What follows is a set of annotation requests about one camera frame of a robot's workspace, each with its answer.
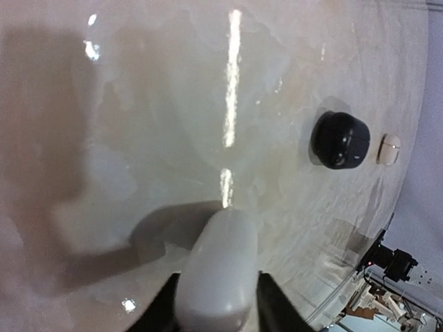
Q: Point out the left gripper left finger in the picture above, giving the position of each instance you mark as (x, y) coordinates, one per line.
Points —
(159, 315)

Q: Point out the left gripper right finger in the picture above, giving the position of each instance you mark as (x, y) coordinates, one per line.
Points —
(275, 311)

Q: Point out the white oval charging case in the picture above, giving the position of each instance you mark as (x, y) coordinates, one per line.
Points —
(216, 288)

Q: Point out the black earbud charging case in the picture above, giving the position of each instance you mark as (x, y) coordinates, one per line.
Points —
(340, 141)

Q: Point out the white stem earbud charging case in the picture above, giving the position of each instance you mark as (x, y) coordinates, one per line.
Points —
(389, 149)

